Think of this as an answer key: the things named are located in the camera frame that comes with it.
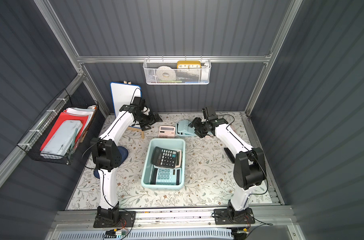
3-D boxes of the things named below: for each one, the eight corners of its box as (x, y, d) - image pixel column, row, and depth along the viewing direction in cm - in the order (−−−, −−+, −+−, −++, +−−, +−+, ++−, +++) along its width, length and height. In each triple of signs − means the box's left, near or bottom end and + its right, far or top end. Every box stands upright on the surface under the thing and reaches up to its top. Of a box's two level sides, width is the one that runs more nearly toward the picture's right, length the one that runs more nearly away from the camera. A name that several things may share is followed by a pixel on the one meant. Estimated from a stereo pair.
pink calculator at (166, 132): (158, 138, 107) (157, 135, 105) (159, 128, 113) (159, 125, 111) (175, 138, 107) (174, 135, 105) (175, 128, 113) (175, 125, 111)
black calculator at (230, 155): (230, 164, 94) (232, 161, 92) (223, 150, 101) (224, 147, 98) (234, 163, 95) (236, 160, 92) (227, 149, 101) (228, 146, 99)
